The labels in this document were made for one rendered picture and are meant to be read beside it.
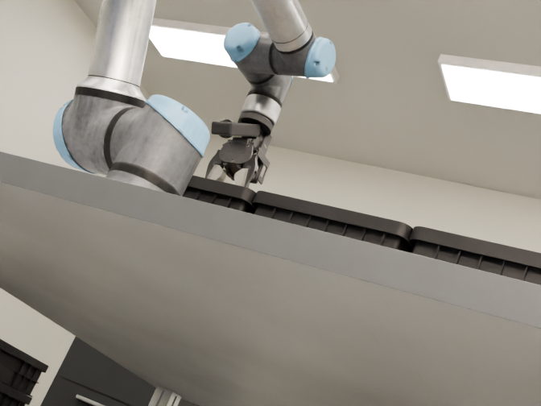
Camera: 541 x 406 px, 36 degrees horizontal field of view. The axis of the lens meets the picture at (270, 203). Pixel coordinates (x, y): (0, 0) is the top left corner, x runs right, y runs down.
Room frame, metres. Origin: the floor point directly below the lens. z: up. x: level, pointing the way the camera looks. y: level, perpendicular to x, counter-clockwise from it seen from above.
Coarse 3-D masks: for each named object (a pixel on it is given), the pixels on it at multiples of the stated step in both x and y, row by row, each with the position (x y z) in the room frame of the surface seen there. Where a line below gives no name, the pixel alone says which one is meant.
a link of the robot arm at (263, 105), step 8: (248, 96) 1.55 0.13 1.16; (256, 96) 1.54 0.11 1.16; (264, 96) 1.53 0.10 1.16; (248, 104) 1.54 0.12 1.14; (256, 104) 1.53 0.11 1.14; (264, 104) 1.53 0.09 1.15; (272, 104) 1.54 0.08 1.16; (256, 112) 1.53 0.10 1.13; (264, 112) 1.53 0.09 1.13; (272, 112) 1.54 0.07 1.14; (272, 120) 1.55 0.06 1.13
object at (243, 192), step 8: (192, 176) 1.48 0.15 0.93; (192, 184) 1.47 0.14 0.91; (200, 184) 1.46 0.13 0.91; (208, 184) 1.46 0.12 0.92; (216, 184) 1.45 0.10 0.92; (224, 184) 1.44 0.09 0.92; (232, 184) 1.43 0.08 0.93; (216, 192) 1.44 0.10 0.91; (224, 192) 1.44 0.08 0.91; (232, 192) 1.43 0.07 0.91; (240, 192) 1.42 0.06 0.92; (248, 192) 1.42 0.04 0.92; (248, 200) 1.42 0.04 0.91
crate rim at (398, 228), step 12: (264, 192) 1.40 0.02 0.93; (252, 204) 1.42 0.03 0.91; (264, 204) 1.39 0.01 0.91; (276, 204) 1.38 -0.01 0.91; (288, 204) 1.37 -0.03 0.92; (300, 204) 1.36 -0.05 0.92; (312, 204) 1.35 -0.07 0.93; (324, 216) 1.33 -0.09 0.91; (336, 216) 1.32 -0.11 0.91; (348, 216) 1.31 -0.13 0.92; (360, 216) 1.30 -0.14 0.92; (372, 216) 1.29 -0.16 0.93; (372, 228) 1.28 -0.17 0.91; (384, 228) 1.27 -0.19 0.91; (396, 228) 1.26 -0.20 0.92; (408, 228) 1.26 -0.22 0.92; (408, 240) 1.27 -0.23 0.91
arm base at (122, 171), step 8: (112, 168) 1.20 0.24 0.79; (120, 168) 1.19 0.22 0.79; (128, 168) 1.18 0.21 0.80; (136, 168) 1.18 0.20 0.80; (112, 176) 1.19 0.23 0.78; (120, 176) 1.18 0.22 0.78; (128, 176) 1.18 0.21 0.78; (136, 176) 1.18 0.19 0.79; (144, 176) 1.17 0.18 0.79; (152, 176) 1.18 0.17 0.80; (136, 184) 1.17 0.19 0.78; (144, 184) 1.18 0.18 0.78; (152, 184) 1.18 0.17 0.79; (160, 184) 1.18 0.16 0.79; (168, 184) 1.19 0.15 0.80; (168, 192) 1.19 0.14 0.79; (176, 192) 1.21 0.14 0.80
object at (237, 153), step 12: (240, 120) 1.56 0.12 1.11; (252, 120) 1.54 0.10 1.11; (264, 120) 1.53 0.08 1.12; (264, 132) 1.58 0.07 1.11; (228, 144) 1.55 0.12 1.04; (240, 144) 1.54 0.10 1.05; (252, 144) 1.53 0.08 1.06; (264, 144) 1.58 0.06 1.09; (228, 156) 1.54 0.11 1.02; (240, 156) 1.53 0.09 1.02; (264, 156) 1.56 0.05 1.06; (228, 168) 1.58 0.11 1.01; (240, 168) 1.54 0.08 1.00; (252, 180) 1.58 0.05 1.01
